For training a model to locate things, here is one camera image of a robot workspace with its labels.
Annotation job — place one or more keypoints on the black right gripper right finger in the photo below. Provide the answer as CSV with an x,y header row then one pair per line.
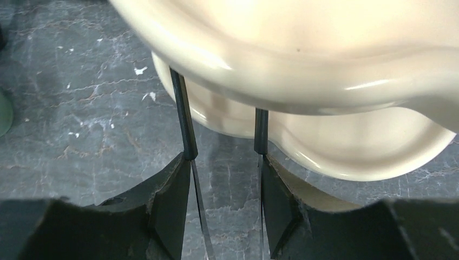
x,y
303,222

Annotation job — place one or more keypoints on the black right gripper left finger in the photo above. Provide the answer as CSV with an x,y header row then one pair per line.
x,y
144,222

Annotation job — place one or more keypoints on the black serving tongs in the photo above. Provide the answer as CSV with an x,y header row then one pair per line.
x,y
191,152

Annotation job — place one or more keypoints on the cream three-tier serving stand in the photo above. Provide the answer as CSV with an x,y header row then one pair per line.
x,y
354,90

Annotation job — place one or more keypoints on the green teacup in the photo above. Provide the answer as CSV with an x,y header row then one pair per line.
x,y
7,113

